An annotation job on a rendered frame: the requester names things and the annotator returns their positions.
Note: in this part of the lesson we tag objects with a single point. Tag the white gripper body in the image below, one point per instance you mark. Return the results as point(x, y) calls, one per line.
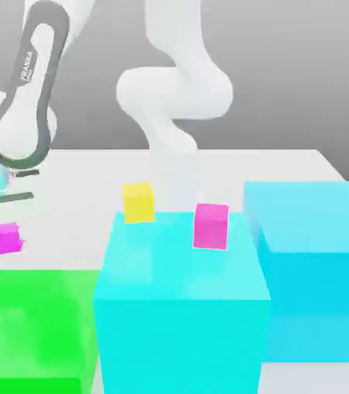
point(4, 203)

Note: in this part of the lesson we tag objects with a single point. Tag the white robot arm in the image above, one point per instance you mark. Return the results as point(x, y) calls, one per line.
point(177, 92)

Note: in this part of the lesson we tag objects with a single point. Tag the small magenta cube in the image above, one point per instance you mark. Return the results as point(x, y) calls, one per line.
point(6, 239)

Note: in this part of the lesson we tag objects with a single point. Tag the small yellow cube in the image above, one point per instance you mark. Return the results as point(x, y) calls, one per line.
point(138, 203)

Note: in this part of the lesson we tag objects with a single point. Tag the small pink cube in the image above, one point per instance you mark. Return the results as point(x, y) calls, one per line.
point(210, 227)

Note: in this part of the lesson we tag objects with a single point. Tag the large green box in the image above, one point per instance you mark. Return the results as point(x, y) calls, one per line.
point(32, 326)

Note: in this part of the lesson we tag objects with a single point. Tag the large cyan box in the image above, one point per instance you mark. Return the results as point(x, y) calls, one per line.
point(180, 307)

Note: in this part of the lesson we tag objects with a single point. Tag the large light blue box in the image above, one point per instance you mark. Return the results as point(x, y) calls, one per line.
point(316, 277)

